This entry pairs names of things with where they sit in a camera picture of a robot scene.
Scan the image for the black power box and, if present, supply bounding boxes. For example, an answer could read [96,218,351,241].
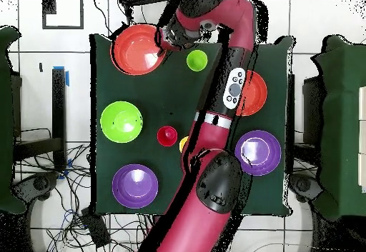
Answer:
[80,208,112,248]

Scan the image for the dark green tablecloth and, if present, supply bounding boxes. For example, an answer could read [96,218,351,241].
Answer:
[89,33,295,218]

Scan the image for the black beam with blue tape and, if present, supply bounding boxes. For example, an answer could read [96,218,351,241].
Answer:
[51,65,70,171]

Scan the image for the green plastic cup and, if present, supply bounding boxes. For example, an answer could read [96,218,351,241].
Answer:
[186,49,209,72]

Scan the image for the white box stack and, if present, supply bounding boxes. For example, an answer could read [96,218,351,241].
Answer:
[357,86,366,193]

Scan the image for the purple plastic bowl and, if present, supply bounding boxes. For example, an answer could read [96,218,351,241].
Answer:
[234,129,282,176]
[112,163,159,209]

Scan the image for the green plastic bowl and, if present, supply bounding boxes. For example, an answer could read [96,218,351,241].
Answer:
[99,100,144,144]

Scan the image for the tangle of cables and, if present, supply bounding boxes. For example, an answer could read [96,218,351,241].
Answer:
[12,143,152,252]

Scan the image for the red plastic cup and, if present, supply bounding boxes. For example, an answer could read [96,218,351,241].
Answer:
[156,125,179,148]

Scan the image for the yellow plastic cup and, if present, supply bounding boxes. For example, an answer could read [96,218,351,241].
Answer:
[179,136,190,153]

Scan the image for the orange plastic bowl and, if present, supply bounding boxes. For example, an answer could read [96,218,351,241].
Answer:
[109,24,168,76]
[235,69,269,117]

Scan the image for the green cloth covered table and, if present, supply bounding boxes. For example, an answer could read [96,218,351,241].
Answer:
[0,25,27,215]
[311,34,366,221]

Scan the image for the black square frame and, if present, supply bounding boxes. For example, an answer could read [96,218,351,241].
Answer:
[41,0,84,30]

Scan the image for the black chair base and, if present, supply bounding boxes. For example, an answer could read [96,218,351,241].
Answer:
[12,171,59,204]
[288,173,324,203]

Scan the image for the black camera stand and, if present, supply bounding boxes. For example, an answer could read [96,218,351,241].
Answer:
[117,0,178,38]

